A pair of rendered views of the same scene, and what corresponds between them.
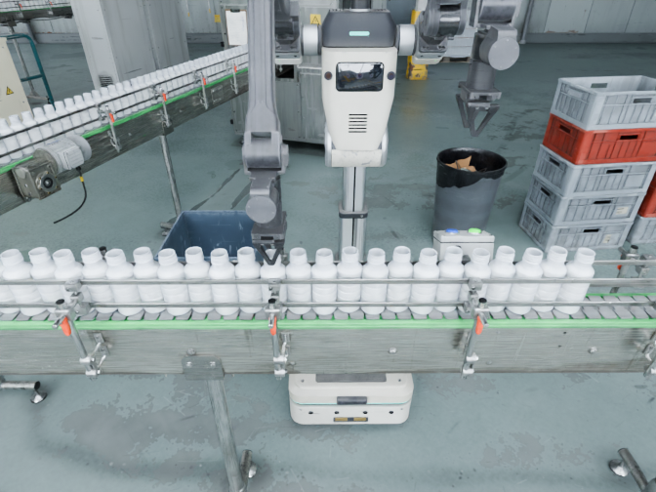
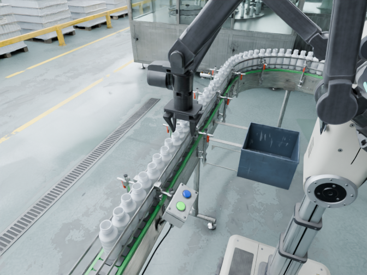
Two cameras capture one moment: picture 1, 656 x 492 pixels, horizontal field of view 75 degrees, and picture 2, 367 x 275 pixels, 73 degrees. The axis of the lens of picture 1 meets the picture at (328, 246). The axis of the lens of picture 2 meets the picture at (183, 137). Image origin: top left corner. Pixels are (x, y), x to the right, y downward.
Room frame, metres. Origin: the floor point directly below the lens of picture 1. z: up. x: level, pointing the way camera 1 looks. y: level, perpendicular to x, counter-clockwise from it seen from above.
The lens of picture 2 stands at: (1.21, -0.92, 1.85)
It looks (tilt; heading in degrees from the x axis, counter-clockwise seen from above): 36 degrees down; 112
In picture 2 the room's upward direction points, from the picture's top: straight up
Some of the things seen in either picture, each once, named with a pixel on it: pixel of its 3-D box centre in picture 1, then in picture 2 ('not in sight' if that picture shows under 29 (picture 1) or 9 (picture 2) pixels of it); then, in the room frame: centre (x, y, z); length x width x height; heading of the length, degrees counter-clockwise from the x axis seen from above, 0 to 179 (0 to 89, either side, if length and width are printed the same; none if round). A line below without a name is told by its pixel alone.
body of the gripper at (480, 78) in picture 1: (480, 77); (183, 100); (0.96, -0.33, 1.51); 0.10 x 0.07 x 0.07; 0
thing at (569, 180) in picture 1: (592, 167); not in sight; (2.76, -1.82, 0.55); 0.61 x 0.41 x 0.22; 97
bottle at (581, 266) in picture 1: (575, 280); (110, 239); (0.80, -0.58, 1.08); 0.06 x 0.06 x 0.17
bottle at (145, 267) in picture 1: (149, 279); (205, 104); (0.81, 0.42, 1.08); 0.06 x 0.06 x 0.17
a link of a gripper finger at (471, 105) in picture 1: (476, 113); (177, 120); (0.94, -0.33, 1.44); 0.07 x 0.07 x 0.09; 0
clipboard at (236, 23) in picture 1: (236, 27); not in sight; (4.70, 0.90, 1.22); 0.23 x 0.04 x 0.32; 72
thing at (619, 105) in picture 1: (615, 102); not in sight; (2.76, -1.82, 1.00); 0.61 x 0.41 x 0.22; 98
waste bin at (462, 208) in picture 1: (463, 201); not in sight; (2.70, -0.96, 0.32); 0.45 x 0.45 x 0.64
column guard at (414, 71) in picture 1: (419, 45); not in sight; (8.41, -1.64, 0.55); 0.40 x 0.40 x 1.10; 0
